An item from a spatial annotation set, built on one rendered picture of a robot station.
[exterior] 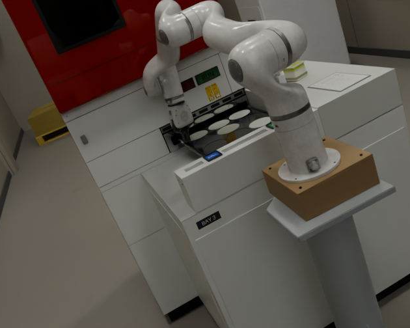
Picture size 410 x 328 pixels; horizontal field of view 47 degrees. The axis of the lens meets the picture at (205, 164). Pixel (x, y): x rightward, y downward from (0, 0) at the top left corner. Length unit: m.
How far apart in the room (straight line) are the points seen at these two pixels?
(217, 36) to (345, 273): 0.82
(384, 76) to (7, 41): 8.18
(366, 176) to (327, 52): 3.89
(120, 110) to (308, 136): 1.01
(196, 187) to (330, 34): 3.85
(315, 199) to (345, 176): 0.11
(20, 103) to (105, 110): 7.50
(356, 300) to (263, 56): 0.84
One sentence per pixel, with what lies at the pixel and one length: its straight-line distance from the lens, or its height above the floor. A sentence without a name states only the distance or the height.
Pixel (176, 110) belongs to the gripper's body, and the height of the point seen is 1.06.
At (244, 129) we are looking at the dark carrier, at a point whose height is 0.90.
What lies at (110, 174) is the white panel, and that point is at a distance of 2.17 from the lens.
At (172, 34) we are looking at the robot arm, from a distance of 1.56.
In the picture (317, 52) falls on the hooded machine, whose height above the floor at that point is 0.34.
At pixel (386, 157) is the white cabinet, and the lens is 1.97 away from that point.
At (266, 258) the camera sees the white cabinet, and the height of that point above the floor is 0.52.
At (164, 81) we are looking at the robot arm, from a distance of 1.98.
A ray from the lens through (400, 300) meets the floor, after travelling 2.28.
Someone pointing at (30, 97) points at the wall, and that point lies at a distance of 9.54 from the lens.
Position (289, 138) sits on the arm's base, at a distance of 1.35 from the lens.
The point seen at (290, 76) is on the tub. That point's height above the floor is 0.99.
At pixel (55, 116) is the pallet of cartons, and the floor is 0.32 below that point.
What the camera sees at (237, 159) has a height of 0.93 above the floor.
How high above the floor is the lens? 1.55
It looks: 21 degrees down
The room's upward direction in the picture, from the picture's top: 22 degrees counter-clockwise
